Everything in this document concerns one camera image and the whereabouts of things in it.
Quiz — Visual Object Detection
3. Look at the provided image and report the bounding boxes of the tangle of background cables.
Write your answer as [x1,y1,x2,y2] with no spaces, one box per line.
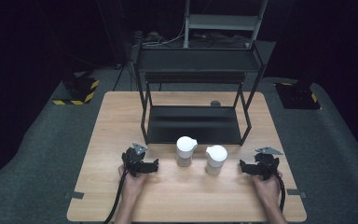
[142,18,187,49]

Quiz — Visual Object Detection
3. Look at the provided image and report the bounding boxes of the person's left hand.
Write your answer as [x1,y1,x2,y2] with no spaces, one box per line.
[117,163,152,200]

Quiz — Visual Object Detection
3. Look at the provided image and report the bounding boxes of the black metal two-tier rack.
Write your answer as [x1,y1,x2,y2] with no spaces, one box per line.
[132,39,268,147]

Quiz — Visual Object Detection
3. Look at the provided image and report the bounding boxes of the white-lidded clear jar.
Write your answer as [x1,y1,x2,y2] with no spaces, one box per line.
[204,144,228,176]
[175,135,199,168]

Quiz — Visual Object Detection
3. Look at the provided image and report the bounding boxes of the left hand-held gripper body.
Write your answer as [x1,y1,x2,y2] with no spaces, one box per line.
[121,142,152,178]

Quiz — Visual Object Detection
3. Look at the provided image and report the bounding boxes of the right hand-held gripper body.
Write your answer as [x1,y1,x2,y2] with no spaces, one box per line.
[254,146,284,182]

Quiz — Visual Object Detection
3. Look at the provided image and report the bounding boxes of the grey metal stand frame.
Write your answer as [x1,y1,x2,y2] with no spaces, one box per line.
[183,0,269,49]

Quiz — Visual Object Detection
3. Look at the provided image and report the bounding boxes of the black-yellow striped stand base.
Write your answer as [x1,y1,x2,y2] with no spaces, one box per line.
[52,76,101,106]
[274,81,323,111]

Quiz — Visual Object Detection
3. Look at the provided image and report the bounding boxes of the grey tape strip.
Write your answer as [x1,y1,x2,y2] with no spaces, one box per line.
[286,188,309,200]
[63,190,85,201]

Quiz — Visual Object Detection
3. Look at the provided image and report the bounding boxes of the person's right hand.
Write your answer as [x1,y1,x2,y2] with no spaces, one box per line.
[251,170,283,209]

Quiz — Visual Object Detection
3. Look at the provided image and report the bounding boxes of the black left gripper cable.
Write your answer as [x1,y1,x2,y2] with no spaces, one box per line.
[103,169,129,224]

